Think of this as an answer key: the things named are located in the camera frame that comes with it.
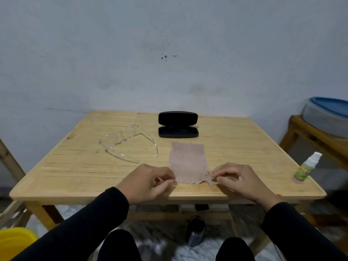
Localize person's right hand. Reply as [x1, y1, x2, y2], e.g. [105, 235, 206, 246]
[211, 163, 283, 212]

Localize person's left hand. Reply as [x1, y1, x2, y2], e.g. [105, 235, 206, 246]
[115, 163, 177, 205]

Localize pink cleaning cloth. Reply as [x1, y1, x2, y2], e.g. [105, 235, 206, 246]
[168, 141, 216, 186]

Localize person's left forearm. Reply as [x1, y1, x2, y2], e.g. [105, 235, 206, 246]
[11, 187, 130, 261]

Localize person's right forearm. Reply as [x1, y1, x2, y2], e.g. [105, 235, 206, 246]
[257, 194, 348, 261]

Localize white power strip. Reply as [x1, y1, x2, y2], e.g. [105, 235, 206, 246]
[180, 204, 230, 212]

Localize dark water bottle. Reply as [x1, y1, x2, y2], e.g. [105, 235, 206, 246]
[186, 216, 206, 248]

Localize grey shaggy rug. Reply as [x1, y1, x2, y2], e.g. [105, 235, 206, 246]
[27, 205, 348, 261]

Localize person's right leg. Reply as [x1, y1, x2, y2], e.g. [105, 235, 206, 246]
[216, 237, 255, 261]

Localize person's leg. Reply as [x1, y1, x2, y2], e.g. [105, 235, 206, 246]
[216, 237, 255, 261]
[97, 229, 142, 261]

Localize black glasses case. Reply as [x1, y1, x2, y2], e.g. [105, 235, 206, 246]
[158, 111, 199, 138]

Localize clear plastic glasses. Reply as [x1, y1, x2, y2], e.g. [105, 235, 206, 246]
[98, 125, 159, 164]

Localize person's left leg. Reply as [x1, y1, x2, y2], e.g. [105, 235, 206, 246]
[97, 229, 142, 261]

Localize white spray bottle green label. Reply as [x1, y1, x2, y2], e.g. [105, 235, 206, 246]
[293, 152, 323, 183]

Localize wooden side table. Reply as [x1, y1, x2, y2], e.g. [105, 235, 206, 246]
[279, 115, 348, 226]

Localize clear container with blue lid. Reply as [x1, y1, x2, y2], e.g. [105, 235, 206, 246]
[302, 97, 348, 138]

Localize yellow plastic bucket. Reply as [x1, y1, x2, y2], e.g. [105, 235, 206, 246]
[0, 227, 38, 261]

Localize wooden frame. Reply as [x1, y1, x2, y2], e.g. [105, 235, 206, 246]
[0, 138, 32, 229]

